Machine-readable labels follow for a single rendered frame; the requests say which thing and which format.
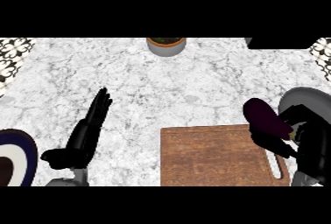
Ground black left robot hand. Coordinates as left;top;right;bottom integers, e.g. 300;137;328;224
40;87;114;171

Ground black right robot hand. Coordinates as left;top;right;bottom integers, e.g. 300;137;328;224
250;104;331;186

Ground dark purple eggplant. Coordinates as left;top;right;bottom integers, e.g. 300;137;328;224
242;97;296;141

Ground grey pan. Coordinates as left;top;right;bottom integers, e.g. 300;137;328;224
276;87;331;127

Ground brown wooden cutting board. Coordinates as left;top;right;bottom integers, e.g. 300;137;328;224
160;123;291;187

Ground blue and white plate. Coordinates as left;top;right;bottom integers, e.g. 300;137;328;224
0;129;40;187

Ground grey pot with orange rim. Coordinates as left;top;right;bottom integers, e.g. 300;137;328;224
145;37;188;58

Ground black appliance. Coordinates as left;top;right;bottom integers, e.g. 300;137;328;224
244;37;331;50

